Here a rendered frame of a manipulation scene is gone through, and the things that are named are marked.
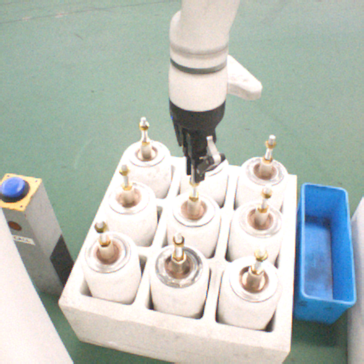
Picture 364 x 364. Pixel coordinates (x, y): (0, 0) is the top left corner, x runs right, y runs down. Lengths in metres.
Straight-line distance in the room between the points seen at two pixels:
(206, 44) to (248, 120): 0.85
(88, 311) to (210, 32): 0.48
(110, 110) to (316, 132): 0.67
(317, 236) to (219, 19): 0.69
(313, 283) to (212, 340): 0.35
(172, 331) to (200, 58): 0.43
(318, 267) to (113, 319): 0.50
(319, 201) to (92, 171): 0.62
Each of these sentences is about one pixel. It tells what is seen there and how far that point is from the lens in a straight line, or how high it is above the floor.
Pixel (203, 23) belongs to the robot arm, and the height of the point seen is 0.61.
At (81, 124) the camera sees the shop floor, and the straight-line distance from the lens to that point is 1.29.
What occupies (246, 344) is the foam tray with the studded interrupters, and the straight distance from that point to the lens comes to 0.66.
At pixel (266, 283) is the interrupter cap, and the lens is 0.62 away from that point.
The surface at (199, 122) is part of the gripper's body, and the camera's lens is 0.50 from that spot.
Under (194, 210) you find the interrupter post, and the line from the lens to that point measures 0.67.
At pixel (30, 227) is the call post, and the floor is 0.27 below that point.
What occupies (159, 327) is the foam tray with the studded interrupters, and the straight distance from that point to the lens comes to 0.66.
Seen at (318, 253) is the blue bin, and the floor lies 0.00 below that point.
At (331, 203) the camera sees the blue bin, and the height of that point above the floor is 0.07.
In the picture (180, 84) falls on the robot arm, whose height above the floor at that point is 0.53.
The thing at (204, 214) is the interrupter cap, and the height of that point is 0.25.
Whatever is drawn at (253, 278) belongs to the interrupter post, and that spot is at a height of 0.28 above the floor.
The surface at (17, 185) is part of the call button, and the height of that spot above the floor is 0.33.
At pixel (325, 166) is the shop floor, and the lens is 1.19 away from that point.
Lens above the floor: 0.79
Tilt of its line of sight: 48 degrees down
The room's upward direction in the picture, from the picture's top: straight up
